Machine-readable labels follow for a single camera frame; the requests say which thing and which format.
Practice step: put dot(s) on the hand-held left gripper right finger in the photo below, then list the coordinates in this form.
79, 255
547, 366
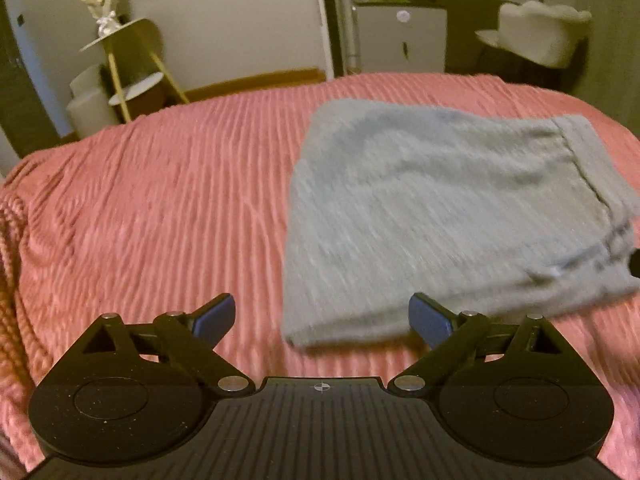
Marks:
429, 320

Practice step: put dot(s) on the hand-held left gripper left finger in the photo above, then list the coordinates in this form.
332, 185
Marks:
215, 320

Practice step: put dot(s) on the grey pants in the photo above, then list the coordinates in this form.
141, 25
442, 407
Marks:
425, 210

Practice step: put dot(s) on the pink ribbed blanket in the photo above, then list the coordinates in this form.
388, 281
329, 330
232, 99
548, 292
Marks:
165, 200

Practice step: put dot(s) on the large white round box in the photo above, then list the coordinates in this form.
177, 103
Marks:
90, 112

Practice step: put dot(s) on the small white round box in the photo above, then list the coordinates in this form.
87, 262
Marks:
87, 80

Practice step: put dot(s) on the grey bedside cabinet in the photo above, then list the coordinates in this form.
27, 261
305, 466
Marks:
395, 40

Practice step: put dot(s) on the yellow side table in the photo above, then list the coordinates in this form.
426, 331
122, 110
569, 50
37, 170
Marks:
132, 35

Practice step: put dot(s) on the white fluffy chair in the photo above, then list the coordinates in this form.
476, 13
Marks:
540, 35

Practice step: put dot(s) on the white door frame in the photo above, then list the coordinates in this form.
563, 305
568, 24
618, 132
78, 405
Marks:
322, 20

